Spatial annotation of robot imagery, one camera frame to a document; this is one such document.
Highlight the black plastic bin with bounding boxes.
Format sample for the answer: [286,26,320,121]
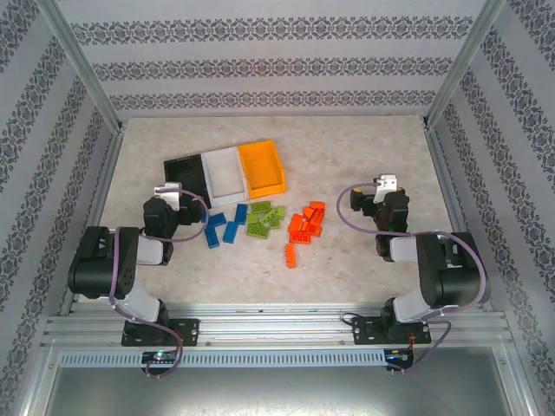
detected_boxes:
[163,153,213,209]

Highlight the white plastic bin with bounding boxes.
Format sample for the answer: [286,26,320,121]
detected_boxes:
[200,146,249,207]

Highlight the orange plastic bin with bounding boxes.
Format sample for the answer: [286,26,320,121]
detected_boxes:
[237,139,289,200]

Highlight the grey metal panel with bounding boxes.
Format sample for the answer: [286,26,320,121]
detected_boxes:
[25,346,534,416]

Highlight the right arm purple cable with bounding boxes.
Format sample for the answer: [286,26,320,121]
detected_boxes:
[337,184,491,376]

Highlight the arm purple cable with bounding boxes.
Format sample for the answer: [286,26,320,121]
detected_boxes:
[108,188,212,380]
[337,184,491,376]

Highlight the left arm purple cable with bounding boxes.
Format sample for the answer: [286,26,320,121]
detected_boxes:
[108,188,212,380]

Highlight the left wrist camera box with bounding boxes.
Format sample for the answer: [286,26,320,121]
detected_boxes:
[153,181,182,212]

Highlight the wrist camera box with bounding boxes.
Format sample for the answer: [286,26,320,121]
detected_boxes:
[375,172,400,203]
[153,181,182,212]

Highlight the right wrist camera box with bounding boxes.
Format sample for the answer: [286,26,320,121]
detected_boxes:
[375,172,400,203]

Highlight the aluminium table side rail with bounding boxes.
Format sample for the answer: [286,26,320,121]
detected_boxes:
[58,123,127,317]
[422,120,495,313]

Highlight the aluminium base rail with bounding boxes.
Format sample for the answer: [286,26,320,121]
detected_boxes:
[41,302,515,348]

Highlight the aluminium frame post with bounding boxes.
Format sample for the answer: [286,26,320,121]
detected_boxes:
[34,0,127,135]
[422,0,508,129]

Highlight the slotted grey cable duct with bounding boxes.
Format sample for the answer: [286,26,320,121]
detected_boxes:
[58,349,387,368]

